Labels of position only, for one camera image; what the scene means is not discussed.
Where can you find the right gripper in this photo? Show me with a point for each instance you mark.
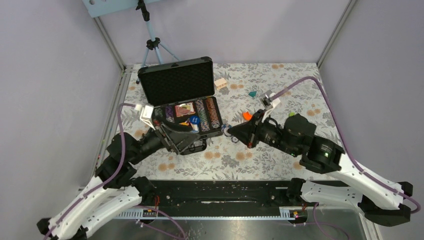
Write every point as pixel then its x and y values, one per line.
pixel 247 132

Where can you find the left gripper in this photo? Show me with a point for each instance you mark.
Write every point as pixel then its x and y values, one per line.
pixel 175 140

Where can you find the blue playing card deck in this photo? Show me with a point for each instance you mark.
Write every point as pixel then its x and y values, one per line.
pixel 194 128

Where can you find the blue small blind button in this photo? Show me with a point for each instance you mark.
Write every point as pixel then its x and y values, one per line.
pixel 194 120

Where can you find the black poker chip case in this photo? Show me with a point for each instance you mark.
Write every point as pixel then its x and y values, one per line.
pixel 182 82

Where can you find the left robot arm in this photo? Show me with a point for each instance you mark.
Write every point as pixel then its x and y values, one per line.
pixel 114 187

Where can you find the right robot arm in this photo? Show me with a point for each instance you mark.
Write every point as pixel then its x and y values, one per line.
pixel 379 200

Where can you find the orange curved block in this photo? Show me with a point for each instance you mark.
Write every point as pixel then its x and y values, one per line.
pixel 247 116

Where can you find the purple poker chip row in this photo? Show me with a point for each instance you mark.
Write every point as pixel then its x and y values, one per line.
pixel 169 114

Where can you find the blue tan poker chip row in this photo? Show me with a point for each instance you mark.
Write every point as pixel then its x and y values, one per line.
pixel 204 124

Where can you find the red playing card deck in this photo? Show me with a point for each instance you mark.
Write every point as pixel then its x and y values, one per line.
pixel 190 106

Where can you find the orange black poker chip row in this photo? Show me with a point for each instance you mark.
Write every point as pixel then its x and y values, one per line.
pixel 215 123

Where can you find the teal triangular block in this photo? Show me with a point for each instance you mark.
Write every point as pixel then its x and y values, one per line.
pixel 252 94

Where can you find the beige toy block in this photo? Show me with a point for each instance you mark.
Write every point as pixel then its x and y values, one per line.
pixel 220 83

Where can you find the light blue tripod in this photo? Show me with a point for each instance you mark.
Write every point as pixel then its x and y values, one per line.
pixel 154 43

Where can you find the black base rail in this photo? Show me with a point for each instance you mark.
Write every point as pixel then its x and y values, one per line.
pixel 223 198

